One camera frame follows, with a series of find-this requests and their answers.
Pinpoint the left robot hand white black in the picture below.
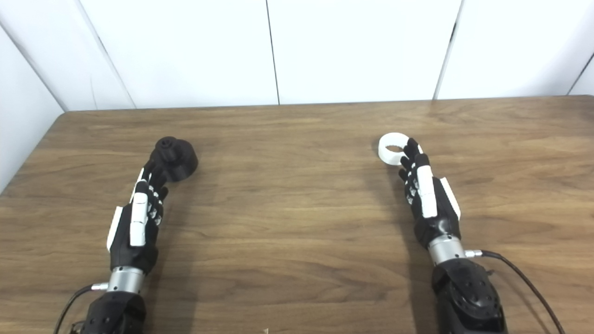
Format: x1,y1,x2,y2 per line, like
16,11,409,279
106,159,169,275

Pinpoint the round black part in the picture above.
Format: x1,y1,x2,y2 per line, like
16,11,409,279
153,136,199,182

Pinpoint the white toothed ring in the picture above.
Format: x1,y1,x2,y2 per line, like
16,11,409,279
378,133,414,166

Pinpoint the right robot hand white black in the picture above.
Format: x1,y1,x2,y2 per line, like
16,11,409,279
399,138,462,250

